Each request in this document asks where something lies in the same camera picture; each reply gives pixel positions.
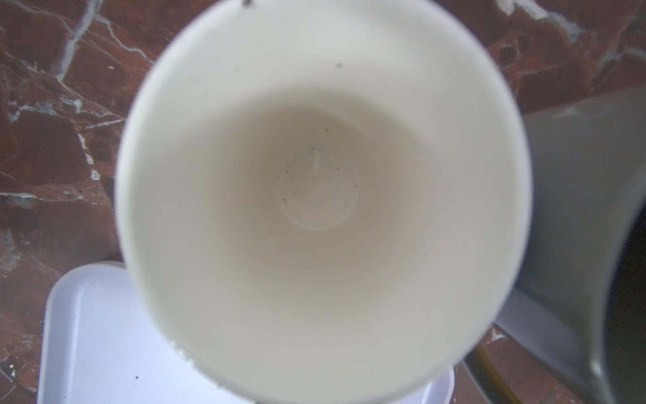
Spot light blue mug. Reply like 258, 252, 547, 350
114, 1, 533, 403

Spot grey ceramic mug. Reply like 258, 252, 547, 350
496, 87, 645, 403

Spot yellow ceramic mug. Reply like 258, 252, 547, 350
462, 345, 522, 404

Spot lavender plastic tray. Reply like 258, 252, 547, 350
38, 262, 455, 403

